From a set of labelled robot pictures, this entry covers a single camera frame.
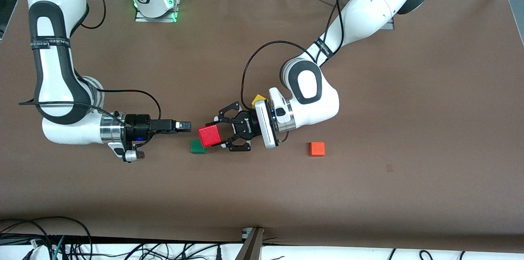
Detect red wooden block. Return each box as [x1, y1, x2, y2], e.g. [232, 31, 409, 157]
[198, 125, 222, 147]

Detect green cable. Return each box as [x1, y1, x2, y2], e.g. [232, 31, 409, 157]
[52, 235, 66, 260]

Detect black looped cable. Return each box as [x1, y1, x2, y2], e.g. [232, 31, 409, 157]
[0, 216, 93, 260]

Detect brown paper table cover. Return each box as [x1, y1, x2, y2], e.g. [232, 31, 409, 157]
[0, 0, 524, 252]

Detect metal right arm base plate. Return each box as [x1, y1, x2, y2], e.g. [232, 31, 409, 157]
[134, 0, 181, 23]

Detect metal table edge bracket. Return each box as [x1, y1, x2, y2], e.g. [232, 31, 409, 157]
[235, 227, 265, 260]

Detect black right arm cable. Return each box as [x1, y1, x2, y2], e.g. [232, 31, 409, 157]
[18, 0, 162, 125]

